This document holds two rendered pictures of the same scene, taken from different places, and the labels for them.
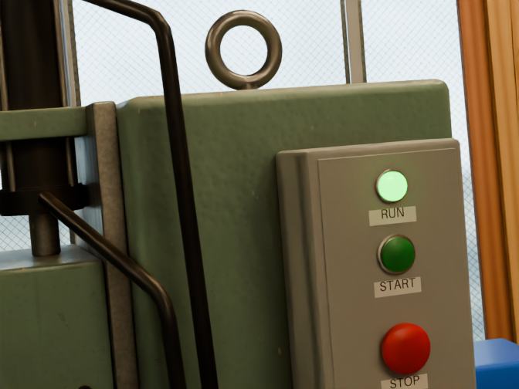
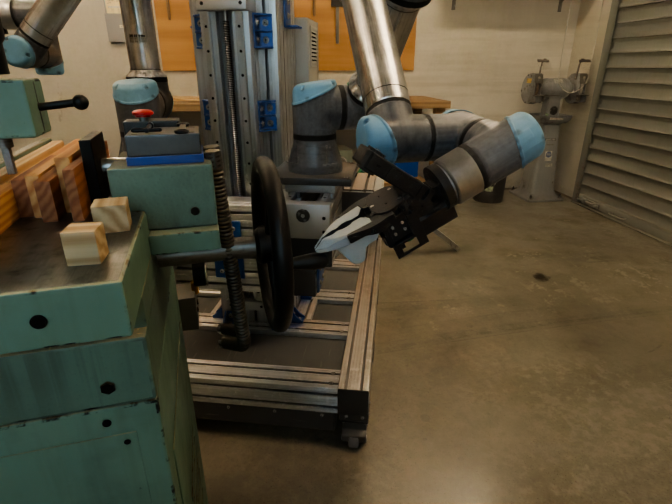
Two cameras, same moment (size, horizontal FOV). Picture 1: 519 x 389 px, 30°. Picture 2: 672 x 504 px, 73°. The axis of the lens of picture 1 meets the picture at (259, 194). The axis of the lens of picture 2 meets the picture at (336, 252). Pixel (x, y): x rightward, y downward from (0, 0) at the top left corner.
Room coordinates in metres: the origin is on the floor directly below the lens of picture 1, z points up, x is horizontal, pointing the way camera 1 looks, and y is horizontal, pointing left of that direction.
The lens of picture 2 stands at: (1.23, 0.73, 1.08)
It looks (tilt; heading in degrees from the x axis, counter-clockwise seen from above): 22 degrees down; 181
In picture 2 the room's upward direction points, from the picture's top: straight up
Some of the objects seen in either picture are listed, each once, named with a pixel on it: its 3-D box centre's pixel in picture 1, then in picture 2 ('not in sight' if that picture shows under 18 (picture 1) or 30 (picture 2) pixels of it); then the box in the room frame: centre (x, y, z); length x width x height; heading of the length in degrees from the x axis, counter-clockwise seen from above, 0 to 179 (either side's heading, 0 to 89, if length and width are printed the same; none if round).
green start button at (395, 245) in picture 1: (398, 254); not in sight; (0.56, -0.08, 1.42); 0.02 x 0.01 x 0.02; 107
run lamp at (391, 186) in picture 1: (392, 186); not in sight; (0.56, -0.08, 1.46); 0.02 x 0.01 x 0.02; 107
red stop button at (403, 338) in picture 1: (405, 348); not in sight; (0.56, -0.08, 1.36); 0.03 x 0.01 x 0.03; 107
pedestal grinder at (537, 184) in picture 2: not in sight; (546, 131); (-2.77, 2.44, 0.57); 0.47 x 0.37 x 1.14; 99
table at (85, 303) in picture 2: not in sight; (112, 219); (0.59, 0.38, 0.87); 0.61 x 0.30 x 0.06; 17
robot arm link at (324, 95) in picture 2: not in sight; (316, 106); (-0.03, 0.65, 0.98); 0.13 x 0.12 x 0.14; 107
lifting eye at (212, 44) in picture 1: (244, 53); not in sight; (0.72, 0.00, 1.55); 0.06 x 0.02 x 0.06; 107
